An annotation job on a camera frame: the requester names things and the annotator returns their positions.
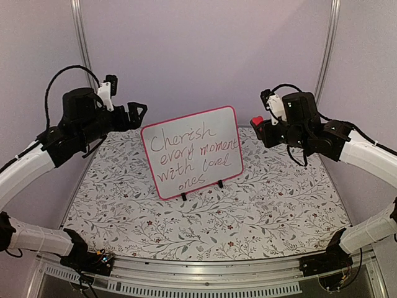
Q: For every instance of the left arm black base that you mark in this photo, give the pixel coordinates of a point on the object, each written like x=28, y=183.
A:
x=82, y=260

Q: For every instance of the left aluminium corner post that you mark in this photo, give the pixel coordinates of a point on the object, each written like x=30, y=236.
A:
x=78, y=21

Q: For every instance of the aluminium corner post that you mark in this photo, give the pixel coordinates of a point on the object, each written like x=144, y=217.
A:
x=328, y=49
x=78, y=21

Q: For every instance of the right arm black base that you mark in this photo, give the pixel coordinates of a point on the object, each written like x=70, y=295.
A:
x=333, y=267

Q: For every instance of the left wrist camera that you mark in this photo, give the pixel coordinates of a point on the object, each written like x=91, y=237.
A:
x=107, y=89

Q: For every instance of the front aluminium rail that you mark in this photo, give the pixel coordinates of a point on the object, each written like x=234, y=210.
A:
x=273, y=277

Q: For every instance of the right aluminium corner post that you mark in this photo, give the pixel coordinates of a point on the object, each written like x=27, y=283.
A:
x=328, y=49

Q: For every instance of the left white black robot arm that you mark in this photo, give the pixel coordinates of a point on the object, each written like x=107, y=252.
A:
x=29, y=176

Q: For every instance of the pink framed whiteboard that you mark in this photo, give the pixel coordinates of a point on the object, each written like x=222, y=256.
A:
x=194, y=151

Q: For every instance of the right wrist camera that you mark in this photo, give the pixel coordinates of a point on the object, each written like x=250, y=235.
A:
x=274, y=105

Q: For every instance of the floral patterned table mat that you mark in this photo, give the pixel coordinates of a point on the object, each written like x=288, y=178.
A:
x=274, y=209

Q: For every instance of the red whiteboard eraser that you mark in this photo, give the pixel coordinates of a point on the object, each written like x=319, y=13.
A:
x=256, y=121

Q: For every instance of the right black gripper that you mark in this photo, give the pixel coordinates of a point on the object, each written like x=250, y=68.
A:
x=267, y=138

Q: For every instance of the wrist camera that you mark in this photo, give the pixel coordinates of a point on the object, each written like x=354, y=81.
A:
x=274, y=105
x=107, y=89

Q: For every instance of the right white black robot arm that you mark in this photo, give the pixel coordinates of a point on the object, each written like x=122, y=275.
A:
x=373, y=176

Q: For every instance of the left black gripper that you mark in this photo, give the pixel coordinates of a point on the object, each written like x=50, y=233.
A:
x=134, y=121

